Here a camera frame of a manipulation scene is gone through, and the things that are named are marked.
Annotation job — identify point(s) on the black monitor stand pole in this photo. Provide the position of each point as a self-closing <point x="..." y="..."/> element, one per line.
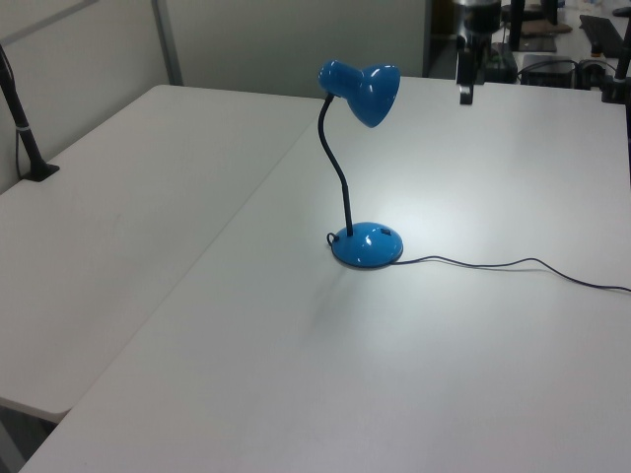
<point x="516" y="24"/>

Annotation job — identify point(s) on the black table clamp mount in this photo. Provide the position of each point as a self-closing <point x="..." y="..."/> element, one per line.
<point x="616" y="79"/>

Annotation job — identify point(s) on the black electronics box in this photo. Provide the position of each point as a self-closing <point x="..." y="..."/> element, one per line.
<point x="548" y="69"/>

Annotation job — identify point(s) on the black camera stand pole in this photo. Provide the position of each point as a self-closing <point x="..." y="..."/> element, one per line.
<point x="22" y="128"/>

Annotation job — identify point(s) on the black flat pad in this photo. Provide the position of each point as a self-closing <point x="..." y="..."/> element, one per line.
<point x="538" y="45"/>

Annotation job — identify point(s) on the blue gooseneck desk lamp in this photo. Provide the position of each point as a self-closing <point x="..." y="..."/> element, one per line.
<point x="370" y="93"/>

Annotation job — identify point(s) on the black box with green light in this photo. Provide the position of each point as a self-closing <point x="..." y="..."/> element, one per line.
<point x="504" y="61"/>

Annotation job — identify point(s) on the brown cloth item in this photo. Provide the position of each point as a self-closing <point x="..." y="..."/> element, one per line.
<point x="544" y="27"/>

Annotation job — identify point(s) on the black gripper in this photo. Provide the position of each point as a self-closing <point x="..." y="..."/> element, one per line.
<point x="480" y="17"/>

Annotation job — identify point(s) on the grey partition post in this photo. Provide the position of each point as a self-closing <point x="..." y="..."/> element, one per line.
<point x="167" y="39"/>

